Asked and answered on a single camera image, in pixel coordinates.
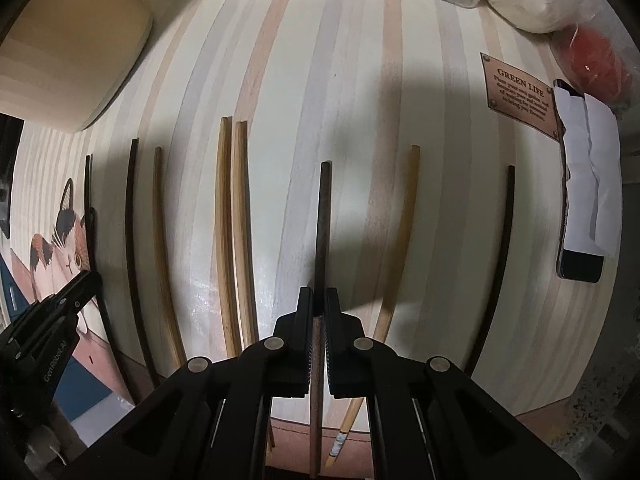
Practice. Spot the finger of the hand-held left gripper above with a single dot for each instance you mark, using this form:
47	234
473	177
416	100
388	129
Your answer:
80	292

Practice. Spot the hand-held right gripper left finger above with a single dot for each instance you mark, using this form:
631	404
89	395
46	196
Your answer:
300	360

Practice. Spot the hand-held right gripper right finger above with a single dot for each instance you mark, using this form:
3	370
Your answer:
340	360

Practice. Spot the black chopstick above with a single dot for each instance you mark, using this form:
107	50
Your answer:
129	250
502	240
88	195

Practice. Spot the brown wooden chopstick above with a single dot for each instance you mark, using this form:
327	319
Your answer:
161	250

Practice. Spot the dark brown chopstick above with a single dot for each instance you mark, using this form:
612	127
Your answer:
322	220

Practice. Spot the cream chopstick holder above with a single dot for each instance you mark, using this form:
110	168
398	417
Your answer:
65	50

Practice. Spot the black phone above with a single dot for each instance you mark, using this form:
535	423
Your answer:
580	267

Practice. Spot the striped cat print tablecloth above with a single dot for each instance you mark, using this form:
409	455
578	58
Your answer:
350	85

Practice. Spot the white folded paper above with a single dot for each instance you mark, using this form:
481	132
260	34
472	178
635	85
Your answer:
590	185

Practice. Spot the red item in clear bag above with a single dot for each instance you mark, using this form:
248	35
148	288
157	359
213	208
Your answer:
595	60

